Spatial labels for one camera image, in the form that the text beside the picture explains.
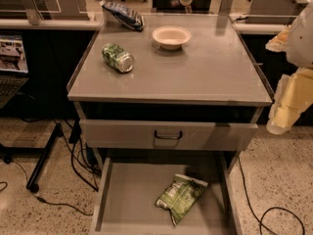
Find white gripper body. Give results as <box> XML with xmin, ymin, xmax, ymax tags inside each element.
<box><xmin>286</xmin><ymin>1</ymin><xmax>313</xmax><ymax>69</ymax></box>

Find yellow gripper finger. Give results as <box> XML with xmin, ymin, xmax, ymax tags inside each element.
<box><xmin>265</xmin><ymin>25</ymin><xmax>291</xmax><ymax>52</ymax></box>
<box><xmin>266</xmin><ymin>68</ymin><xmax>313</xmax><ymax>135</ymax></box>

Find green jalapeno chip bag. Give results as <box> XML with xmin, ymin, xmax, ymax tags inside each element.
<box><xmin>155</xmin><ymin>174</ymin><xmax>208</xmax><ymax>226</ymax></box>

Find blue chip bag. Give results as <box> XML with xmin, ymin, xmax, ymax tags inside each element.
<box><xmin>100</xmin><ymin>0</ymin><xmax>145</xmax><ymax>31</ymax></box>

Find open grey middle drawer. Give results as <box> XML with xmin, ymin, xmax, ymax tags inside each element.
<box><xmin>89</xmin><ymin>156</ymin><xmax>243</xmax><ymax>235</ymax></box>

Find grey top drawer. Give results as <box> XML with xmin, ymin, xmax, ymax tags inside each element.
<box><xmin>80</xmin><ymin>119</ymin><xmax>257</xmax><ymax>151</ymax></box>

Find white paper bowl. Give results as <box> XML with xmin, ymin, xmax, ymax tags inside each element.
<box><xmin>153</xmin><ymin>26</ymin><xmax>192</xmax><ymax>50</ymax></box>

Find green soda can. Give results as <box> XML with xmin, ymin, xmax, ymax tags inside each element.
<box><xmin>102</xmin><ymin>43</ymin><xmax>134</xmax><ymax>73</ymax></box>

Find laptop computer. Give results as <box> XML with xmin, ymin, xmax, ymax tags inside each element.
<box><xmin>0</xmin><ymin>31</ymin><xmax>29</xmax><ymax>109</ymax></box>

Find black stand leg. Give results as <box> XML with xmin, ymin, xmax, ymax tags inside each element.
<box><xmin>26</xmin><ymin>123</ymin><xmax>63</xmax><ymax>193</ymax></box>

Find black cable on right floor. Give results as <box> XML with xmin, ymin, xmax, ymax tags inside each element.
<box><xmin>237</xmin><ymin>156</ymin><xmax>306</xmax><ymax>235</ymax></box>

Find black drawer handle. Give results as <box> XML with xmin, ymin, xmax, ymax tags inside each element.
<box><xmin>154</xmin><ymin>130</ymin><xmax>183</xmax><ymax>140</ymax></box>

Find black cables on left floor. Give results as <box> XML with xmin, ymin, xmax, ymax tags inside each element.
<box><xmin>0</xmin><ymin>117</ymin><xmax>102</xmax><ymax>217</ymax></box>

